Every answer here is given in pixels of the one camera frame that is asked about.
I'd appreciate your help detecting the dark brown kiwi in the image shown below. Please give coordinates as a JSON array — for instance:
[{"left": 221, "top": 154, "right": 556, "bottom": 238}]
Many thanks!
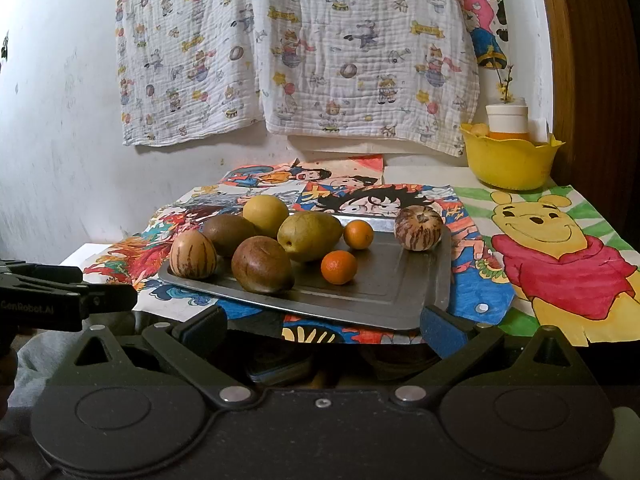
[{"left": 231, "top": 236, "right": 295, "bottom": 295}]

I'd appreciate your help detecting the cartoon children drawing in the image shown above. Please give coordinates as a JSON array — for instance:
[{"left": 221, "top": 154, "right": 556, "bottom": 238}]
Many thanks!
[{"left": 216, "top": 155, "right": 384, "bottom": 192}]

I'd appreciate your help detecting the small orange tangerine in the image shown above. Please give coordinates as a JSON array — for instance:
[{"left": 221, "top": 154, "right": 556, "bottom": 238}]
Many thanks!
[
  {"left": 343, "top": 219, "right": 375, "bottom": 251},
  {"left": 320, "top": 250, "right": 359, "bottom": 285}
]

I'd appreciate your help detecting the yellow plastic bowl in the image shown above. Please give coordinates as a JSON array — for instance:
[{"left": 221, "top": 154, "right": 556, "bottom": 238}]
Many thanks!
[{"left": 460, "top": 122, "right": 567, "bottom": 191}]

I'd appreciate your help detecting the Winnie the Pooh cloth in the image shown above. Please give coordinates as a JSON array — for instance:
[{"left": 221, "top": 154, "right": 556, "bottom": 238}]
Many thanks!
[{"left": 452, "top": 184, "right": 640, "bottom": 348}]

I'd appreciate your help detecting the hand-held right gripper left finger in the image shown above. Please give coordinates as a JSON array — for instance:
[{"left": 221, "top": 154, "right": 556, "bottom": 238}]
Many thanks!
[{"left": 47, "top": 305, "right": 268, "bottom": 410}]

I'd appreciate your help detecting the green pear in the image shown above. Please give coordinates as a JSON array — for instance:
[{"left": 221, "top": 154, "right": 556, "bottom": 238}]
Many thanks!
[{"left": 277, "top": 211, "right": 347, "bottom": 263}]

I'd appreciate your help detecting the cartoon wall poster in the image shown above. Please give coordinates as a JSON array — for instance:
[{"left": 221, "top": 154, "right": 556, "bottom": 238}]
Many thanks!
[{"left": 457, "top": 0, "right": 509, "bottom": 69}]

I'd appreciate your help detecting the olive brown kiwi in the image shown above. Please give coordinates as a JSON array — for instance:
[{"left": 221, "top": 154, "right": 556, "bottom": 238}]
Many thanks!
[{"left": 202, "top": 214, "right": 259, "bottom": 259}]

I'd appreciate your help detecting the printed white blanket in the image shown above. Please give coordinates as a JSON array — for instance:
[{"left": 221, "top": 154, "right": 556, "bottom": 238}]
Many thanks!
[{"left": 114, "top": 0, "right": 482, "bottom": 157}]

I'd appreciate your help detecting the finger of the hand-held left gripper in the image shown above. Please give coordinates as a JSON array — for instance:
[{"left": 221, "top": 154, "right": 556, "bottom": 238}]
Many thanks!
[
  {"left": 80, "top": 284, "right": 139, "bottom": 317},
  {"left": 0, "top": 259, "right": 85, "bottom": 287}
]

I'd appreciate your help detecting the large striped pepino melon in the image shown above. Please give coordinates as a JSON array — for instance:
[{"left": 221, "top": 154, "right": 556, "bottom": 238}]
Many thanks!
[{"left": 169, "top": 230, "right": 219, "bottom": 280}]

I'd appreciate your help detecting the yellow pear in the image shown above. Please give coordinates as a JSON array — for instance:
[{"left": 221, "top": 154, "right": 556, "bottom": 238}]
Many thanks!
[{"left": 242, "top": 195, "right": 290, "bottom": 239}]

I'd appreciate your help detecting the wooden door frame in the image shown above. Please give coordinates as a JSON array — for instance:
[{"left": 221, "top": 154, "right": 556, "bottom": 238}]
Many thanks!
[{"left": 534, "top": 0, "right": 640, "bottom": 243}]

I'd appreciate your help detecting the colourful cartoon table cover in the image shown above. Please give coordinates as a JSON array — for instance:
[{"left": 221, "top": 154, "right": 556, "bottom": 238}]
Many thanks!
[{"left": 82, "top": 204, "right": 213, "bottom": 288}]

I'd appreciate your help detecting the metal baking tray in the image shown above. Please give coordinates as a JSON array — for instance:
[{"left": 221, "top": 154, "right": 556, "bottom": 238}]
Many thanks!
[{"left": 158, "top": 212, "right": 453, "bottom": 332}]

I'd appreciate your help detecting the white and orange jar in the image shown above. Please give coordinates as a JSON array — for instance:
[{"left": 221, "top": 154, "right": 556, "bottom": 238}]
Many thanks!
[{"left": 485, "top": 101, "right": 530, "bottom": 141}]

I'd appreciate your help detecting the thin budding twig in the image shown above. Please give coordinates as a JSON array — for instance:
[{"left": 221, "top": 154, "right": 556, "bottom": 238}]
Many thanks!
[{"left": 495, "top": 63, "right": 517, "bottom": 106}]

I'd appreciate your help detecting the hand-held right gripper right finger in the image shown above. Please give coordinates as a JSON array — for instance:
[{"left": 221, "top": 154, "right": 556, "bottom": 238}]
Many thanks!
[{"left": 377, "top": 305, "right": 597, "bottom": 410}]

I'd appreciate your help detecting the small striped pepino melon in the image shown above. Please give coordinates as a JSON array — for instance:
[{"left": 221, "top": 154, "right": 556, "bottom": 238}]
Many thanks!
[{"left": 393, "top": 205, "right": 444, "bottom": 252}]

